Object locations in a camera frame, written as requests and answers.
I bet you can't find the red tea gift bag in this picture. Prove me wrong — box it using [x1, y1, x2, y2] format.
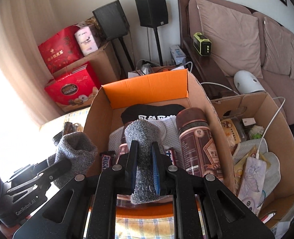
[38, 25, 84, 74]

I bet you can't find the brown sofa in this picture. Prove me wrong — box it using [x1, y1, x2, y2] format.
[178, 0, 294, 125]

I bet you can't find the red Ferrero Collection gift bag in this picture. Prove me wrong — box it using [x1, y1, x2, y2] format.
[45, 62, 101, 112]

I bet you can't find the grey knitted sock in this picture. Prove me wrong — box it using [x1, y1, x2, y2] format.
[124, 120, 162, 205]
[47, 132, 98, 189]

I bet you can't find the left black speaker on stand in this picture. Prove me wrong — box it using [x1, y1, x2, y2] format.
[92, 0, 135, 70]

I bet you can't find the black speaker on stand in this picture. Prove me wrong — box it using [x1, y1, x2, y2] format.
[135, 0, 168, 66]
[92, 0, 135, 70]

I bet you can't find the Snickers bar English label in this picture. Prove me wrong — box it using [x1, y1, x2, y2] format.
[99, 151, 116, 171]

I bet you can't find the white tissue pack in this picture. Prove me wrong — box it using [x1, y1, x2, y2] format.
[75, 24, 101, 56]

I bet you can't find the brown cardboard box under bags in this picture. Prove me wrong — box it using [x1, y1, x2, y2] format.
[52, 40, 122, 112]

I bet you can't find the beige sofa cushion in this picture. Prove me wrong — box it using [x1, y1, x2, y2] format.
[196, 0, 263, 78]
[263, 17, 292, 75]

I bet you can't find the orange cardboard box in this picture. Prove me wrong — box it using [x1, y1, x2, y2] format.
[83, 69, 237, 239]

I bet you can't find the white curtain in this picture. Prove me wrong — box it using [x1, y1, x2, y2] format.
[0, 0, 63, 125]

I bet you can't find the floral purple pouch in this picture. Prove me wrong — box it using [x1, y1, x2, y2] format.
[238, 157, 267, 215]

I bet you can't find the yellow blue checked tablecloth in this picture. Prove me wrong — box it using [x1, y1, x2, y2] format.
[40, 106, 175, 239]

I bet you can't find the large brown-lid glass jar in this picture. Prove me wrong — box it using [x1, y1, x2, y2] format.
[176, 107, 224, 181]

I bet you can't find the white dome device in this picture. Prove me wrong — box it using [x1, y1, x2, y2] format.
[233, 70, 265, 94]

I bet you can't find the Snickers bar Chinese label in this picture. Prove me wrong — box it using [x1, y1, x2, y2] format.
[165, 147, 178, 166]

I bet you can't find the green black portable radio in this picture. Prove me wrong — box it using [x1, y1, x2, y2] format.
[193, 32, 212, 56]

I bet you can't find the white charging cable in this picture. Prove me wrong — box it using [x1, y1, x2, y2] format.
[199, 81, 286, 160]

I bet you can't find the white mesh vest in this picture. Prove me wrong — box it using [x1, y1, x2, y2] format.
[108, 116, 182, 154]

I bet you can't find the right black speaker on stand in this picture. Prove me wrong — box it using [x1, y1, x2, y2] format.
[135, 0, 168, 66]

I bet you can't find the yellow snack jar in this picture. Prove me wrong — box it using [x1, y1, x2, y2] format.
[220, 117, 247, 154]

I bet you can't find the blue white small box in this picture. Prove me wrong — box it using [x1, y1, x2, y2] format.
[170, 45, 186, 65]

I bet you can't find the open brown cardboard box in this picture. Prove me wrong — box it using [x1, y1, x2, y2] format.
[211, 92, 294, 228]

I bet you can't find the white plastic bag with cables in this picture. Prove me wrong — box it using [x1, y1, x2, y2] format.
[128, 61, 193, 79]

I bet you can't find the black cloth with white print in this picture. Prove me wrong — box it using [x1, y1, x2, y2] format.
[121, 104, 185, 124]

